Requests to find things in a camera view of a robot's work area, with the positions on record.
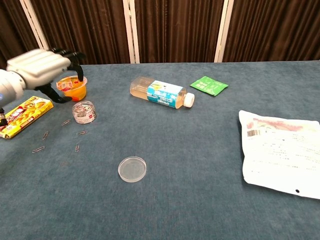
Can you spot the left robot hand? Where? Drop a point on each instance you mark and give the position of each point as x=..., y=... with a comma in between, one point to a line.
x=40, y=66

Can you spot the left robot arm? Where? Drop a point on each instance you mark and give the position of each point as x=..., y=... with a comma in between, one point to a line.
x=8, y=86

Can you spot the yellow snack box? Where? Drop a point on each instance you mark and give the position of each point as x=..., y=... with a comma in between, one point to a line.
x=25, y=117

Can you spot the orange jelly cup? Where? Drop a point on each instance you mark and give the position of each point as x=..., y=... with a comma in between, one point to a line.
x=72, y=92

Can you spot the dark brown curtain panel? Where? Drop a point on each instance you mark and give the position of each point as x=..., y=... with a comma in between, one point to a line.
x=10, y=27
x=275, y=30
x=177, y=30
x=82, y=30

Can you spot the silver paper clip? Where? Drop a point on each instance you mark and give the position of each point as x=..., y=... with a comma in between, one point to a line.
x=81, y=133
x=45, y=135
x=38, y=149
x=66, y=122
x=77, y=147

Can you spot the clear paperclip container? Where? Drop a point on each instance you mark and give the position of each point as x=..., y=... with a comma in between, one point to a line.
x=85, y=116

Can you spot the clear drink bottle blue label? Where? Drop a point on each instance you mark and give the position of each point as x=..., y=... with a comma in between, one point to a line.
x=162, y=93

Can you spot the clear round lid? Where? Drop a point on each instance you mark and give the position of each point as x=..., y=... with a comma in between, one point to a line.
x=132, y=170

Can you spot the green sachet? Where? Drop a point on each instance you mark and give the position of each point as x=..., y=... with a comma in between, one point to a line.
x=208, y=85

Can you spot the blue felt table cover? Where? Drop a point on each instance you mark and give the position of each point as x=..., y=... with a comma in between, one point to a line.
x=175, y=205

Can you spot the white plastic bag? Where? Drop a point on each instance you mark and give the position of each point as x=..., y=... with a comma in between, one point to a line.
x=280, y=155

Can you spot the white frame post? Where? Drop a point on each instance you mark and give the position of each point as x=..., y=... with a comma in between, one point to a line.
x=37, y=32
x=223, y=32
x=131, y=32

